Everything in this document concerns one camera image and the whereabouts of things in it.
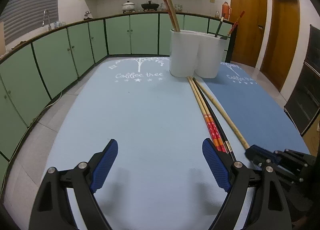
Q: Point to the wooden chopstick plain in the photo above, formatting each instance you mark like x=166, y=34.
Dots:
x=225, y=116

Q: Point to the white cooking pot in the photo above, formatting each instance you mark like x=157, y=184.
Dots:
x=128, y=7

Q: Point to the black wok on stove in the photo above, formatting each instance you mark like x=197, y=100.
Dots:
x=150, y=6

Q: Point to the brown wooden door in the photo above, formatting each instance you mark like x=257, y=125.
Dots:
x=282, y=41
x=250, y=30

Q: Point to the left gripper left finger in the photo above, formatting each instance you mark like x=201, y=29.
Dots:
x=52, y=209

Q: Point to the wooden chopstick orange red end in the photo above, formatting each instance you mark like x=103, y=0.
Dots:
x=210, y=111
x=207, y=117

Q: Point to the dark blue table mat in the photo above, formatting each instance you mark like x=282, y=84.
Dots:
x=257, y=116

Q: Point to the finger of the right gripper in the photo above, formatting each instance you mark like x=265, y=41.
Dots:
x=262, y=150
x=257, y=157

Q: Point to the light blue table mat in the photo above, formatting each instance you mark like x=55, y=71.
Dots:
x=160, y=178

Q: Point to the chrome sink faucet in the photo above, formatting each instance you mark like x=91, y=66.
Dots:
x=46, y=19

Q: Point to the grey window blind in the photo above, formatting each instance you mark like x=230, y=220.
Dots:
x=23, y=16

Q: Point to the white plastic utensil holder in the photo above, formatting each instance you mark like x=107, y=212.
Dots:
x=195, y=53

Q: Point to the black oven cabinet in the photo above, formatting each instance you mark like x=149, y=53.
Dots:
x=303, y=105

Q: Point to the green lower kitchen cabinets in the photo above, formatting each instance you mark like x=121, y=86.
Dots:
x=40, y=69

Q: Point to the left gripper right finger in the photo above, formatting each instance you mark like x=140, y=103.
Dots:
x=268, y=209

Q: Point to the wooden cutting board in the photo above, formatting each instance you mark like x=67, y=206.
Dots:
x=2, y=39

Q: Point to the black chopstick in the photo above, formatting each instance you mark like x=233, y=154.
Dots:
x=223, y=136
x=219, y=26

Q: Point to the orange thermos flask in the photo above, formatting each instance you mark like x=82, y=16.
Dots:
x=225, y=10

